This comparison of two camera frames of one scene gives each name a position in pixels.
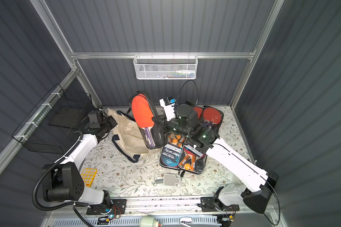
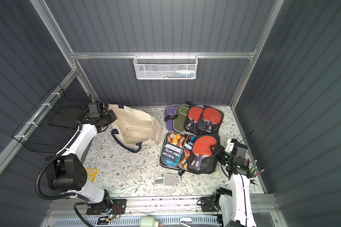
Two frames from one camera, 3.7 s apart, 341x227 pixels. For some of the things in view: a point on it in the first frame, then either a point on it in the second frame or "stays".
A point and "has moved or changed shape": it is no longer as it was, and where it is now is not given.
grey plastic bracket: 168,180 stays
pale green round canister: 148,221 stays
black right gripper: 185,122 -> 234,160
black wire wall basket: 49,127 stays
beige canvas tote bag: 127,139 has moved or changed shape
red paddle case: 211,117 stays
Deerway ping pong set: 170,152 stays
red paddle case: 148,118 -> 201,160
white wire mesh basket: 165,67 stays
